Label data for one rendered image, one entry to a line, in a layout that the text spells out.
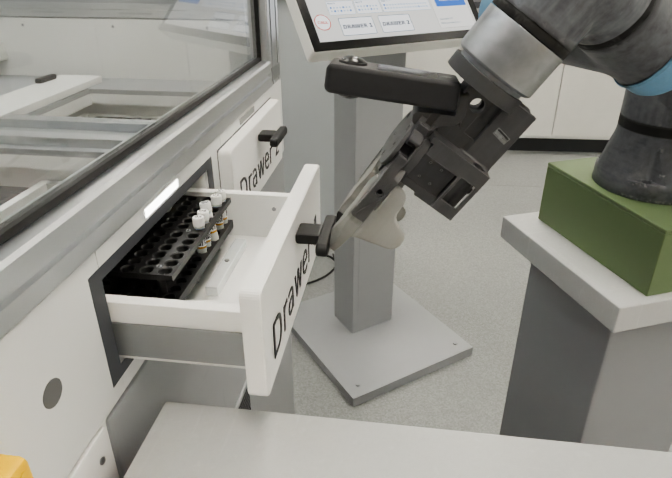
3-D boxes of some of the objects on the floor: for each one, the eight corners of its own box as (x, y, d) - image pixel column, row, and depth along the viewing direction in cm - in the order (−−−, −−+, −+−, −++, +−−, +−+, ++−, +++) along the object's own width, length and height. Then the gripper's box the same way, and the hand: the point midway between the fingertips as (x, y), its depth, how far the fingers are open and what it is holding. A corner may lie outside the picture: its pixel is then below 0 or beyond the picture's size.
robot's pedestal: (563, 479, 135) (640, 195, 101) (657, 604, 109) (803, 279, 75) (451, 508, 128) (494, 213, 94) (524, 650, 102) (619, 314, 68)
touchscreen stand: (471, 354, 177) (519, 16, 131) (353, 406, 156) (360, 29, 110) (383, 281, 215) (395, 1, 169) (278, 316, 195) (261, 8, 149)
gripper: (548, 129, 42) (381, 304, 52) (523, 95, 52) (387, 248, 62) (462, 61, 41) (306, 254, 50) (453, 39, 51) (324, 204, 60)
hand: (336, 226), depth 55 cm, fingers closed on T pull, 3 cm apart
